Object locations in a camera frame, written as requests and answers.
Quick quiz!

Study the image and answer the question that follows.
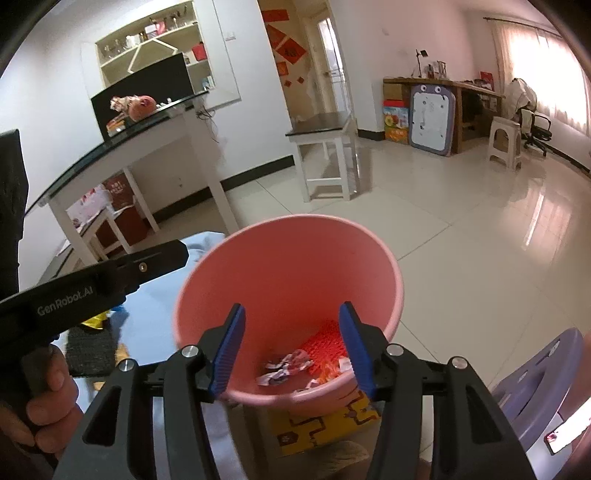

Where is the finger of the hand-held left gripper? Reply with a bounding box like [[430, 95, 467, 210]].
[[113, 239, 190, 296]]

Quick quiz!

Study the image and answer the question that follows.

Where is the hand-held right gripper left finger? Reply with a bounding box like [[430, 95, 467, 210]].
[[53, 303, 246, 480]]

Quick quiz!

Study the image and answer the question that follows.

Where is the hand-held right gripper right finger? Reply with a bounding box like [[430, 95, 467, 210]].
[[338, 301, 532, 480]]

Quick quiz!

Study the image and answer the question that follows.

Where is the yellow foam net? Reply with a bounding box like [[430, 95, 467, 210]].
[[78, 311, 112, 330]]

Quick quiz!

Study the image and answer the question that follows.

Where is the black foam pad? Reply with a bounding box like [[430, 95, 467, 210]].
[[67, 329, 118, 377]]

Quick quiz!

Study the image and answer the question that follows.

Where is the pink plastic bin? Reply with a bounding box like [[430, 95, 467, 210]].
[[173, 213, 404, 408]]

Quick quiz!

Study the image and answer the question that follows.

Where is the person's left hand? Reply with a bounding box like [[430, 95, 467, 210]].
[[25, 344, 86, 446]]

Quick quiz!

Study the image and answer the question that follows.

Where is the orange foam net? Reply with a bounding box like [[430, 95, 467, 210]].
[[298, 319, 349, 370]]

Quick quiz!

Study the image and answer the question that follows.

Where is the crumpled orange wrapper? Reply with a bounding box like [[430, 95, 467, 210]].
[[295, 357, 354, 393]]

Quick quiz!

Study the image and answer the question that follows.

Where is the large red box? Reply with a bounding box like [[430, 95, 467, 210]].
[[99, 173, 151, 245]]

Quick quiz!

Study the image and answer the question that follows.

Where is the crumpled white paper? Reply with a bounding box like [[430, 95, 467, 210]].
[[256, 348, 315, 386]]

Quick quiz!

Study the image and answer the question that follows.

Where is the low black top bench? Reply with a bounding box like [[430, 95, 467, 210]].
[[69, 208, 139, 259]]

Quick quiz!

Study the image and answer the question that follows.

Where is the yellow printed cardboard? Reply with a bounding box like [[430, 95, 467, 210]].
[[269, 394, 382, 448]]

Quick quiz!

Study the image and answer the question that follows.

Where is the pink white bag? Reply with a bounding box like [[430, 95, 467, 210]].
[[67, 185, 112, 227]]

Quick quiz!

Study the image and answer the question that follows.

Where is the glass top white table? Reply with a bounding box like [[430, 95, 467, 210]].
[[23, 88, 241, 268]]

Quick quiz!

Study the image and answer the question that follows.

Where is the peach shaped ornament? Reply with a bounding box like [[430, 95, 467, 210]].
[[129, 95, 158, 121]]

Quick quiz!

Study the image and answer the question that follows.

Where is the black flat television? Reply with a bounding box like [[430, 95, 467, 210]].
[[90, 52, 192, 139]]

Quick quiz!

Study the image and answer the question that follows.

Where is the purple plastic stool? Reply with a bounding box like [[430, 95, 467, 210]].
[[492, 328, 585, 455]]

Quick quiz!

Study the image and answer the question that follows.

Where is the small black top table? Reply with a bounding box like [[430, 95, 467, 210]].
[[285, 111, 358, 201]]

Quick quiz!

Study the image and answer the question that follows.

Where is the smartphone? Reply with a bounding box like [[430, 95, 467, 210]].
[[545, 408, 591, 455]]

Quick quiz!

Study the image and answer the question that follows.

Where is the colourful fruit print box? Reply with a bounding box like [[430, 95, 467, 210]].
[[382, 106, 411, 145]]

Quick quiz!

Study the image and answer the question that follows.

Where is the purple framed drawing board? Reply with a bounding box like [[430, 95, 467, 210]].
[[409, 83, 458, 158]]

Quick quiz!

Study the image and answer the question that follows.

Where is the white plastic stool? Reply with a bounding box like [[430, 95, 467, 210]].
[[488, 116, 522, 171]]

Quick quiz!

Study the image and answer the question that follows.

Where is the wooden desk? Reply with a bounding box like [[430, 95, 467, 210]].
[[383, 76, 506, 155]]

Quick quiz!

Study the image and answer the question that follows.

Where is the black office chair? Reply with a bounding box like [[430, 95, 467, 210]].
[[519, 108, 553, 157]]

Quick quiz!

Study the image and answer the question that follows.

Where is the white cloth on chair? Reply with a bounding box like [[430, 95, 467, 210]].
[[505, 78, 539, 114]]

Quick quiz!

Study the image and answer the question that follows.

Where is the pink window curtain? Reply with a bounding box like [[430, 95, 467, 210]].
[[489, 18, 591, 134]]

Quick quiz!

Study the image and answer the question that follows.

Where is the white wall shelf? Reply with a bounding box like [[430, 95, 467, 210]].
[[95, 0, 215, 93]]

